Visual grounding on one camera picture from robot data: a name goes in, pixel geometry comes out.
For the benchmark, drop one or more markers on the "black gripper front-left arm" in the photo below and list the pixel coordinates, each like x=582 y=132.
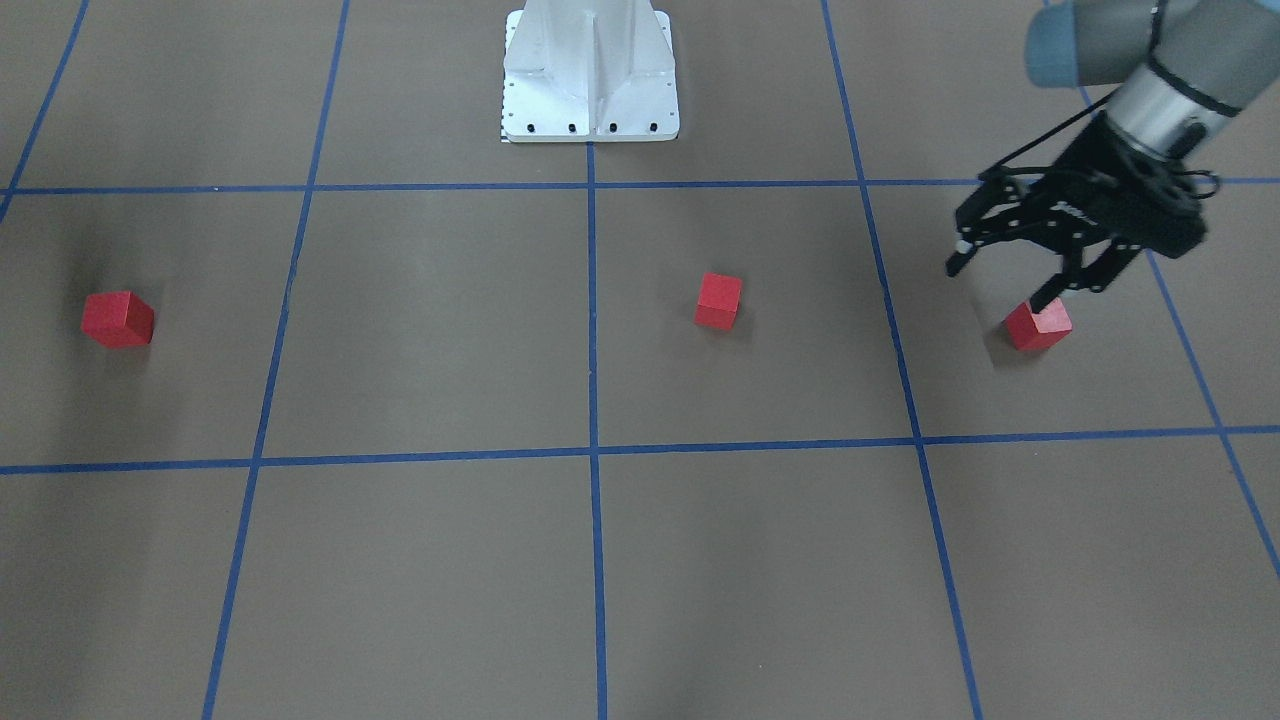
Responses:
x=1093 y=172

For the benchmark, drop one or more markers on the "red block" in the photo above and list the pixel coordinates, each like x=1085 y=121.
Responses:
x=1028 y=331
x=719 y=300
x=118 y=319

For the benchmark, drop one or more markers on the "red block front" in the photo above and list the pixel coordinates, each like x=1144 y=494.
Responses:
x=118 y=319
x=1028 y=331

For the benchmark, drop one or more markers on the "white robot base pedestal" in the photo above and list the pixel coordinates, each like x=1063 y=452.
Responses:
x=589 y=72

